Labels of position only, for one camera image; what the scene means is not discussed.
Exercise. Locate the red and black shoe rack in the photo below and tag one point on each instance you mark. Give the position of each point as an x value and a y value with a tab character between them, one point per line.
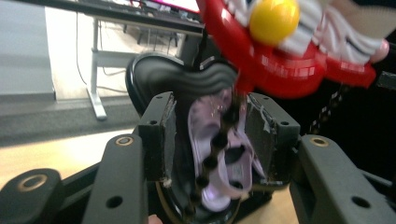
280	74

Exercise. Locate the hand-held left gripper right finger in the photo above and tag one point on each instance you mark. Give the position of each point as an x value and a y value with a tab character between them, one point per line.
274	140

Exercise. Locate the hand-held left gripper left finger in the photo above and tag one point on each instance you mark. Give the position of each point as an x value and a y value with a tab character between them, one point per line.
157	140

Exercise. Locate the navy and white sneaker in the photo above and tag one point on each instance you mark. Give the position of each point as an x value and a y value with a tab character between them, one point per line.
342	40

